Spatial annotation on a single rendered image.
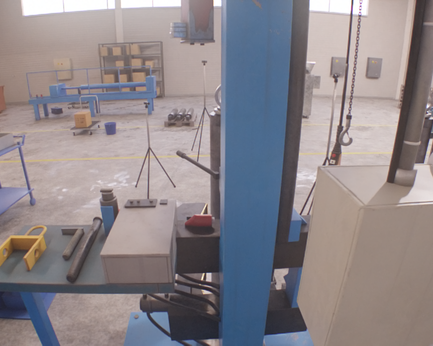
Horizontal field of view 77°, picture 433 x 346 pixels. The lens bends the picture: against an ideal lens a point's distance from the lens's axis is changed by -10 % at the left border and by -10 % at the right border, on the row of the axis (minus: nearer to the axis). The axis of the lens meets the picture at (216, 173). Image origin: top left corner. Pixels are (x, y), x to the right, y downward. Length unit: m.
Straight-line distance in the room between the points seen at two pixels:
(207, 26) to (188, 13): 0.09
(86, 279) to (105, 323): 1.31
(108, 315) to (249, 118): 2.00
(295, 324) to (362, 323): 1.10
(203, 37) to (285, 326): 1.48
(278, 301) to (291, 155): 0.87
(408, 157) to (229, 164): 0.50
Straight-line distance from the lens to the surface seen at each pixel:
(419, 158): 2.34
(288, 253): 1.42
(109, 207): 1.31
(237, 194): 0.95
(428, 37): 0.61
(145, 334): 2.19
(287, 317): 1.72
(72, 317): 2.60
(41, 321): 1.70
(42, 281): 1.25
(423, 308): 0.77
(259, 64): 0.86
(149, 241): 1.09
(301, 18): 1.05
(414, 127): 0.62
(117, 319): 2.48
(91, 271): 1.22
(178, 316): 1.62
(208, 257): 1.36
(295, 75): 1.05
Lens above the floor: 1.80
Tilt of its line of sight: 22 degrees down
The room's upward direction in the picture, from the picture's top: straight up
